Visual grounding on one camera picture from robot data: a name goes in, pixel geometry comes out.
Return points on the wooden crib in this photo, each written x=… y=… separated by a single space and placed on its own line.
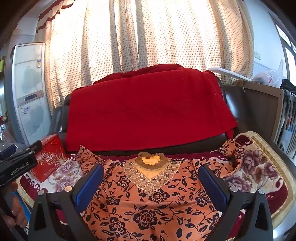
x=261 y=111

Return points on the orange floral garment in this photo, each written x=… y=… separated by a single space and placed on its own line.
x=138 y=208

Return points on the dark cloth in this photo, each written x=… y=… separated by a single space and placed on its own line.
x=289 y=85

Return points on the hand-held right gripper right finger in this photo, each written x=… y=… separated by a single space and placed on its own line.
x=212 y=185

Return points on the window frame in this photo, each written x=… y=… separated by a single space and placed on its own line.
x=285 y=44

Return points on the person's left hand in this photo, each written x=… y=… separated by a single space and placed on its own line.
x=16 y=208

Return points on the white board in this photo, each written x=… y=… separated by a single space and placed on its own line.
x=227 y=73

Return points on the white standing air conditioner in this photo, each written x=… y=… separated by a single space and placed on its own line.
x=30 y=92

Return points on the white plastic bag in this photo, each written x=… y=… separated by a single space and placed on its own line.
x=269 y=75

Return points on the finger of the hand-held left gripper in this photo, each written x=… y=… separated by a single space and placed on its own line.
x=8 y=151

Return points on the red blanket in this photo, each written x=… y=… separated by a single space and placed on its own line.
x=148 y=109

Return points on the red gift box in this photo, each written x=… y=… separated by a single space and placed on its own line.
x=49 y=157

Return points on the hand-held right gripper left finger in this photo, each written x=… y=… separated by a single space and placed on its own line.
x=90 y=185

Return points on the floral plush blanket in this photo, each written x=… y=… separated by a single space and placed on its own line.
x=254 y=166

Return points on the black leather sofa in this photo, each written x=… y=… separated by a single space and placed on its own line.
x=233 y=104

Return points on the dotted cream curtain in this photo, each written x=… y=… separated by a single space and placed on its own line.
x=150 y=32

